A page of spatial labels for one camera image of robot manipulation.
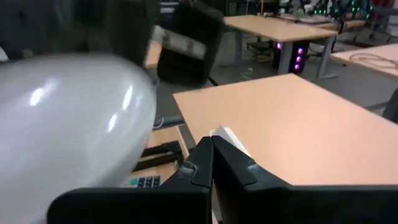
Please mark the grey pocket calculator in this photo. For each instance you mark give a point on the grey pocket calculator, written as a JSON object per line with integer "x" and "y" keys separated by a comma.
{"x": 146, "y": 182}

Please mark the black aluminium table frame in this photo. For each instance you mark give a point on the black aluminium table frame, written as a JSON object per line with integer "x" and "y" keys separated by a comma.
{"x": 158, "y": 155}

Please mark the silver smartphone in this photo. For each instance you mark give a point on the silver smartphone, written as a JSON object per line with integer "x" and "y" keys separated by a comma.
{"x": 231, "y": 138}

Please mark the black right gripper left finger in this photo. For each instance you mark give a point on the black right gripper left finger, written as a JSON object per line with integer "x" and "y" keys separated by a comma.
{"x": 199, "y": 169}

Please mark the black computer tower red lights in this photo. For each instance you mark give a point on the black computer tower red lights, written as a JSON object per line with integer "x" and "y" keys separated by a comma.
{"x": 297, "y": 57}

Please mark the beige office desk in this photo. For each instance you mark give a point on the beige office desk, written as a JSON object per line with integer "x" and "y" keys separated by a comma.
{"x": 280, "y": 29}
{"x": 295, "y": 124}
{"x": 370, "y": 60}

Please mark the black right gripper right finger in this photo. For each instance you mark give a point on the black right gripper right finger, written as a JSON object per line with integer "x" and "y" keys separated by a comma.
{"x": 236, "y": 174}

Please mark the background black robot rig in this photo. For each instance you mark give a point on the background black robot rig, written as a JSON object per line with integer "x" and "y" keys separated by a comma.
{"x": 329, "y": 11}

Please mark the grey desk foot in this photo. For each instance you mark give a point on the grey desk foot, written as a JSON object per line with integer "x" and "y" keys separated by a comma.
{"x": 171, "y": 120}

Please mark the white light bulb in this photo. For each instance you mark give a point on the white light bulb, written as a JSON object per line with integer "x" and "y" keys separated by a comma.
{"x": 68, "y": 130}

